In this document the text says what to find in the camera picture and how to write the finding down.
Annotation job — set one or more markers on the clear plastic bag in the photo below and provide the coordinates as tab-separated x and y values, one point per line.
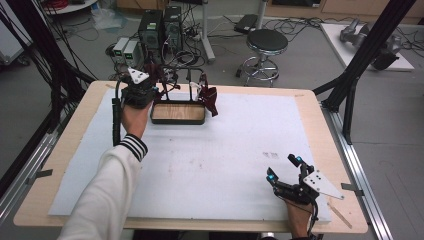
106	18

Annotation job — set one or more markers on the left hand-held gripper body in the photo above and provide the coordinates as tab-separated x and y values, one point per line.
136	91

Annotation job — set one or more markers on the black rack with wooden tray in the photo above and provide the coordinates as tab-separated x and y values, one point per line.
178	111

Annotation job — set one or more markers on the thin wooden stick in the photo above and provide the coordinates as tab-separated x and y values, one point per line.
339	215

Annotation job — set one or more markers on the flat black box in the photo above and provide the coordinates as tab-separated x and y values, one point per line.
246	23

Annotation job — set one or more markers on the aluminium rail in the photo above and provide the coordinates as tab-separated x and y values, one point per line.
360	166
30	166

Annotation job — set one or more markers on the white power supply unit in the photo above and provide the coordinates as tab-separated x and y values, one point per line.
131	53
120	49

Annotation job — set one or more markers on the white desk leg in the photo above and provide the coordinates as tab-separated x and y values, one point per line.
207	36

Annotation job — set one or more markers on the person's left hand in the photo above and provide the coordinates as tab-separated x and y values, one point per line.
135	120

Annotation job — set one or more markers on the computer towers on floor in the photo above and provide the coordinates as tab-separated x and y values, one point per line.
186	56

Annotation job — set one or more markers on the white foam mat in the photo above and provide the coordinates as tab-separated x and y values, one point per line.
206	166

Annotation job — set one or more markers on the person's right hand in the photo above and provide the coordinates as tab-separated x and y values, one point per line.
298	216

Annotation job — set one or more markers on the grey metal clip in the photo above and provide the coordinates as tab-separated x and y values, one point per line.
352	189
41	174

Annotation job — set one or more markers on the white round table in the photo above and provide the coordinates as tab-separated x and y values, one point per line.
70	6

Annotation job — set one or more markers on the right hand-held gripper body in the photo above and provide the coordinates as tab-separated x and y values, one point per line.
300	191

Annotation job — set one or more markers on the striped red bow tie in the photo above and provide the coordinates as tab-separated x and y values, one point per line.
210	96

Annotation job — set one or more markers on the black round stool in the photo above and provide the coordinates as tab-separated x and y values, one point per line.
266	41

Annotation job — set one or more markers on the black computer tower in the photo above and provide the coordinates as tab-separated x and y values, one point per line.
150	30
173	28

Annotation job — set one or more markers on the white floor board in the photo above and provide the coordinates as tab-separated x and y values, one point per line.
336	43

